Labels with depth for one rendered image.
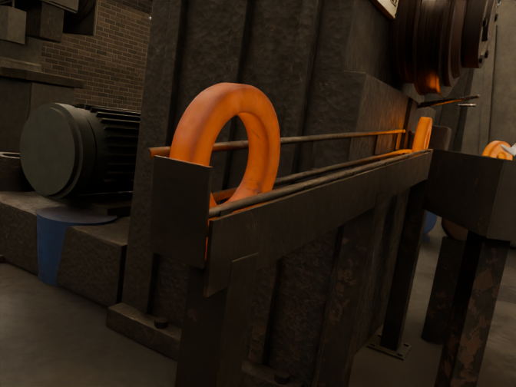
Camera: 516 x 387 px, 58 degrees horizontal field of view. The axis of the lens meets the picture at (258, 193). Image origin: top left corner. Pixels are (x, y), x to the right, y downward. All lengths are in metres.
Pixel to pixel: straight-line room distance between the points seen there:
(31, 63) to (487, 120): 4.58
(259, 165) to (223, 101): 0.13
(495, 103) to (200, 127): 3.93
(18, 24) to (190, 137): 4.65
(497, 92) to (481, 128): 0.31
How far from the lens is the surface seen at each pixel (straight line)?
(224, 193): 0.61
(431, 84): 1.51
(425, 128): 1.52
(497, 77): 4.36
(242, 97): 0.54
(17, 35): 5.09
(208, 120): 0.49
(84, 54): 8.18
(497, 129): 4.29
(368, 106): 1.20
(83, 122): 1.91
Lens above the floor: 0.72
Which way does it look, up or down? 9 degrees down
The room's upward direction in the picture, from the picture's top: 8 degrees clockwise
